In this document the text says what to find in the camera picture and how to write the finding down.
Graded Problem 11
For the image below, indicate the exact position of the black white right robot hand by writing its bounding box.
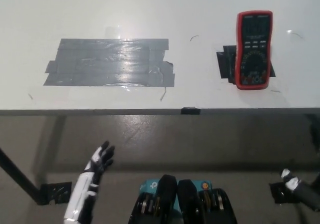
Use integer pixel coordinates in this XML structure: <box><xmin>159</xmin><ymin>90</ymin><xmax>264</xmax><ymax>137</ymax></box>
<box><xmin>279</xmin><ymin>168</ymin><xmax>320</xmax><ymax>212</ymax></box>

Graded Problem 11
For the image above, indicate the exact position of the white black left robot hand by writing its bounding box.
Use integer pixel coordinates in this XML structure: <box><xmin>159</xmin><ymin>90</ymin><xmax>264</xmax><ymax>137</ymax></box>
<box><xmin>63</xmin><ymin>140</ymin><xmax>116</xmax><ymax>224</ymax></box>

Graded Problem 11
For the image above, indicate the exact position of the red multimeter with black stand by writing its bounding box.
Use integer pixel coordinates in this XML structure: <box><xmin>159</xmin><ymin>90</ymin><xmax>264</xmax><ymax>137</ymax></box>
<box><xmin>236</xmin><ymin>9</ymin><xmax>273</xmax><ymax>91</ymax></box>

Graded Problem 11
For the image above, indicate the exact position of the small black tape on edge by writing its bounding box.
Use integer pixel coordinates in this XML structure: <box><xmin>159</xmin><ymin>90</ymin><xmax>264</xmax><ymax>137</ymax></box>
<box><xmin>180</xmin><ymin>106</ymin><xmax>201</xmax><ymax>115</ymax></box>

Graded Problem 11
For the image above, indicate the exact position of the black tape patch on table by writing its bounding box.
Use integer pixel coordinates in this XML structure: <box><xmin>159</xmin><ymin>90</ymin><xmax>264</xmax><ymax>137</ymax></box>
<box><xmin>215</xmin><ymin>45</ymin><xmax>277</xmax><ymax>84</ymax></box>

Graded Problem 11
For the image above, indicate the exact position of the large grey duct tape patch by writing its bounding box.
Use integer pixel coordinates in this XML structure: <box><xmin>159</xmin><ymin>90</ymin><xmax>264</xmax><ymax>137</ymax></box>
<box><xmin>42</xmin><ymin>38</ymin><xmax>176</xmax><ymax>87</ymax></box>

